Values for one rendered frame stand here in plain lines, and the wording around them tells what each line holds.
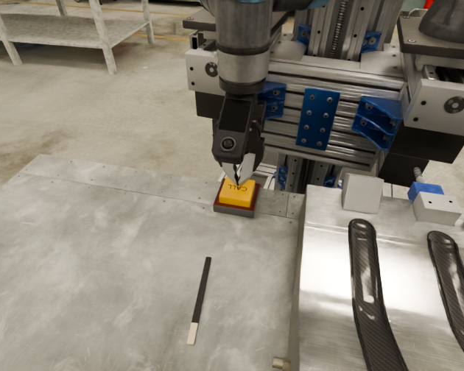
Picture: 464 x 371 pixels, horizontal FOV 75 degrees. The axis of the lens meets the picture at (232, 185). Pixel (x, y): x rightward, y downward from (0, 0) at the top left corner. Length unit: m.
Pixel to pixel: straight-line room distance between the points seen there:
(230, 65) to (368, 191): 0.28
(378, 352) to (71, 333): 0.39
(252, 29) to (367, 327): 0.38
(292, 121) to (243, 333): 0.59
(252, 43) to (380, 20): 0.60
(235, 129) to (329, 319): 0.27
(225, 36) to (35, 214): 0.49
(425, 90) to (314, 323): 0.49
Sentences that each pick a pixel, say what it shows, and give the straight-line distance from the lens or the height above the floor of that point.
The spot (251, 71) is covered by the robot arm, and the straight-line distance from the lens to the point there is 0.44.
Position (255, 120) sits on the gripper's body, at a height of 0.99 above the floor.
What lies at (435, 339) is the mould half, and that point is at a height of 0.89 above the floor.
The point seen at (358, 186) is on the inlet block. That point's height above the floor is 0.92.
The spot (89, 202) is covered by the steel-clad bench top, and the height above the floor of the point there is 0.80.
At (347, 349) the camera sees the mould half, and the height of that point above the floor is 0.91.
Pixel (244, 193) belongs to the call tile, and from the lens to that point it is 0.57.
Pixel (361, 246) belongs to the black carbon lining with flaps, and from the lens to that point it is 0.47.
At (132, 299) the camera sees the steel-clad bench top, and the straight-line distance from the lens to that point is 0.51.
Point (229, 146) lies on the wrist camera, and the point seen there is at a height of 0.99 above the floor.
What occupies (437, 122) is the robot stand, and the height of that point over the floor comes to 0.92.
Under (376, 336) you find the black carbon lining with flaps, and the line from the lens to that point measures 0.40.
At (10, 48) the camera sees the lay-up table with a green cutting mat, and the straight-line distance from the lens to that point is 4.09.
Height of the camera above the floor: 1.24
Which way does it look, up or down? 43 degrees down
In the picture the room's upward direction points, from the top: straight up
